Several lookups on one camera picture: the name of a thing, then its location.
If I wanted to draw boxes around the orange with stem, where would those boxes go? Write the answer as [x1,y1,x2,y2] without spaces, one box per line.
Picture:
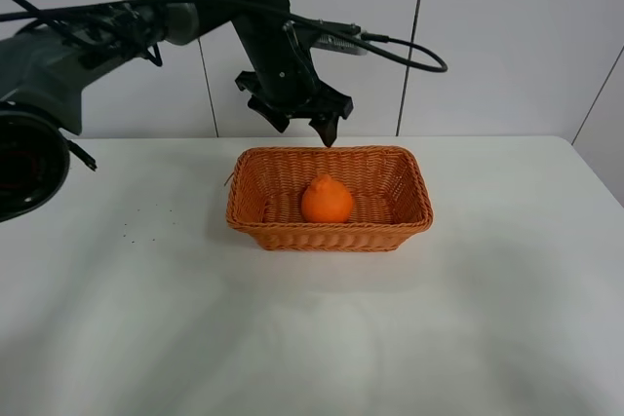
[300,174,354,223]

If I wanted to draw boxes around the black camera cable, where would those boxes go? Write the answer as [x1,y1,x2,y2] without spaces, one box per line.
[287,14,449,74]

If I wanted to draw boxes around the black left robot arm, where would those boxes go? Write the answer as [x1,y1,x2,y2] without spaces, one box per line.
[1,0,353,220]

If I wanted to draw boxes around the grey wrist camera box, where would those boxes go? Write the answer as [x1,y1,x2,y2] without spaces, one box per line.
[312,26,367,56]

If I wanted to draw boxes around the orange wicker basket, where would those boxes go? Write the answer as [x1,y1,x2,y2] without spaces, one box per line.
[226,145,434,252]

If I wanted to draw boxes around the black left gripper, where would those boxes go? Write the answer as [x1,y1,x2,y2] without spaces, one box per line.
[233,0,353,147]

